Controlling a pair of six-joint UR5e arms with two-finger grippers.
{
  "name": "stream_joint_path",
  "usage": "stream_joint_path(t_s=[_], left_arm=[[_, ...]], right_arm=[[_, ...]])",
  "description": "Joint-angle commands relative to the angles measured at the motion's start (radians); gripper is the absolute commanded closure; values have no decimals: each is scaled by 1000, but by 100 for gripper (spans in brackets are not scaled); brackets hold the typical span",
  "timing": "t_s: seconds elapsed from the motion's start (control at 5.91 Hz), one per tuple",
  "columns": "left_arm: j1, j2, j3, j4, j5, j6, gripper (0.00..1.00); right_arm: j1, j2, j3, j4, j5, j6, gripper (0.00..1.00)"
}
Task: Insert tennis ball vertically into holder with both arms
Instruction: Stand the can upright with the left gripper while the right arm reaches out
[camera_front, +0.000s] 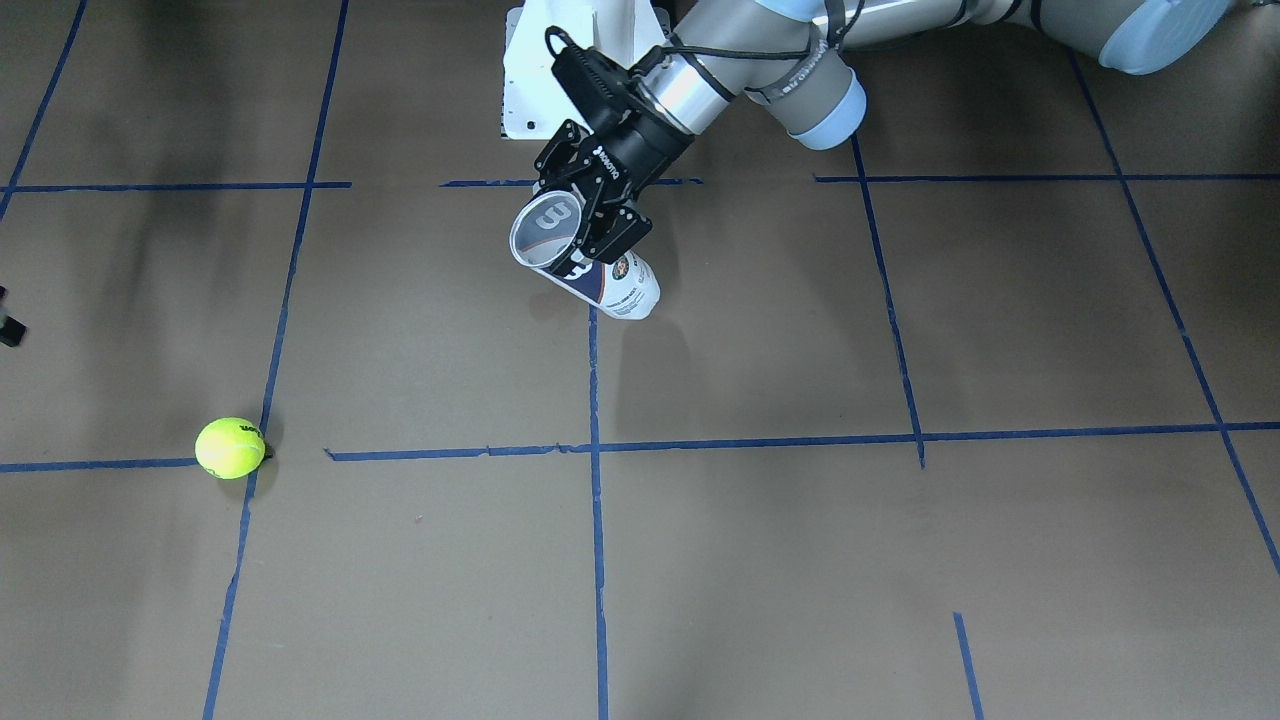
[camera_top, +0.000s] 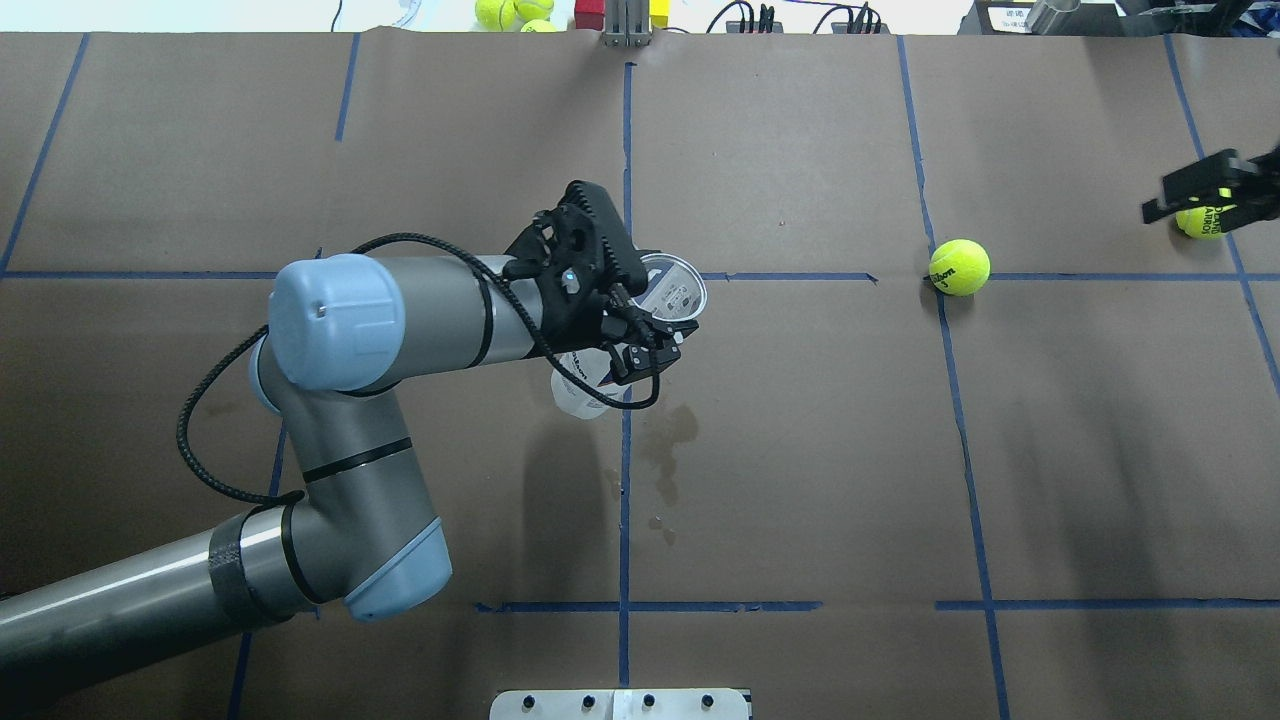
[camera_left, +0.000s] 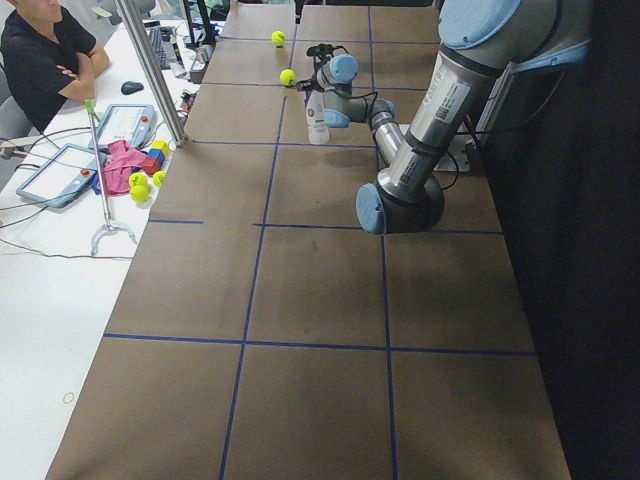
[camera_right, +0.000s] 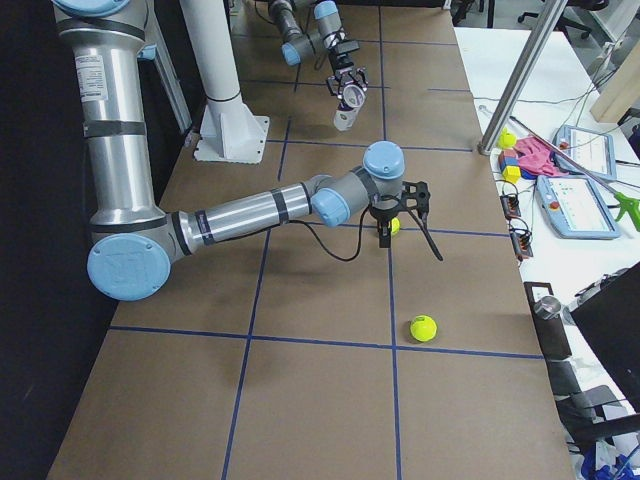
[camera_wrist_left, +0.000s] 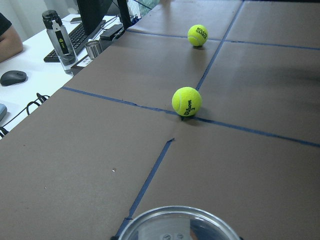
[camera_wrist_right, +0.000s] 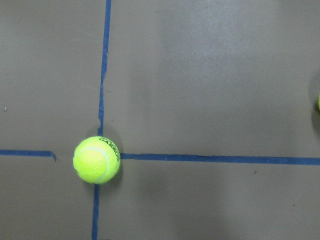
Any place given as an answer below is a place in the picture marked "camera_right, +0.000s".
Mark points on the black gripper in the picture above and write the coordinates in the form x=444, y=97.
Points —
x=343, y=64
x=383, y=214

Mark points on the clear tennis ball can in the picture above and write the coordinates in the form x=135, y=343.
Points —
x=352, y=99

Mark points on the Roland Garros tennis ball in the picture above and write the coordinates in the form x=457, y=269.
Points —
x=423, y=328

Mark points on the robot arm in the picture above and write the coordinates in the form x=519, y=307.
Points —
x=329, y=37
x=137, y=236

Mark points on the spare tennis ball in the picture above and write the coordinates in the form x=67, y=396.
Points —
x=506, y=139

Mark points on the orange black connector box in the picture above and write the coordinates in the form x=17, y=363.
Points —
x=510, y=205
x=521, y=242

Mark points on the coloured toy blocks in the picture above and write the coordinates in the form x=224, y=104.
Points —
x=509, y=165

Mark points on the pink cloth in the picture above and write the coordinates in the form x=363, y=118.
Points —
x=535, y=158

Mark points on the steel cup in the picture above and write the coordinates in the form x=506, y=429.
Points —
x=547, y=308

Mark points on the near teach pendant tablet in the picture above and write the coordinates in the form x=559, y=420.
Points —
x=575, y=209

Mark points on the teach pendant tablet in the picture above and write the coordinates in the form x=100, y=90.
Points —
x=592, y=150
x=575, y=209

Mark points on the far teach pendant tablet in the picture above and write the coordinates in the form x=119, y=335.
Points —
x=592, y=150

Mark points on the reacher grabber tool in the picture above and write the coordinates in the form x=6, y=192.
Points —
x=627, y=205

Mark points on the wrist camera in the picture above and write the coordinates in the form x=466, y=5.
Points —
x=344, y=47

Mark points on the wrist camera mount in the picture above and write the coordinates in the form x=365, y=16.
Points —
x=415, y=196

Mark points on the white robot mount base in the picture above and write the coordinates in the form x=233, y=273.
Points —
x=229, y=131

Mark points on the aluminium frame post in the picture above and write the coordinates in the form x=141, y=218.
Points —
x=532, y=49

